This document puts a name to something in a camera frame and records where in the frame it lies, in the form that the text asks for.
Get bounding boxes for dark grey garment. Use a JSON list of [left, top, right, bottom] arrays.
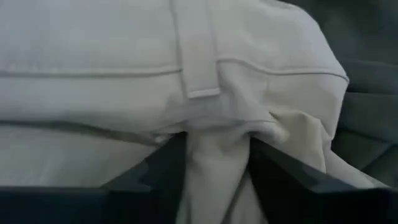
[[279, 0, 398, 189]]

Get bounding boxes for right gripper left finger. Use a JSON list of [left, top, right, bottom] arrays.
[[99, 132, 189, 224]]

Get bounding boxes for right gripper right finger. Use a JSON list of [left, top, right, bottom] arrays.
[[248, 136, 358, 224]]

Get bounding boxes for beige trousers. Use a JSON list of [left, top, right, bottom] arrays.
[[0, 0, 389, 224]]

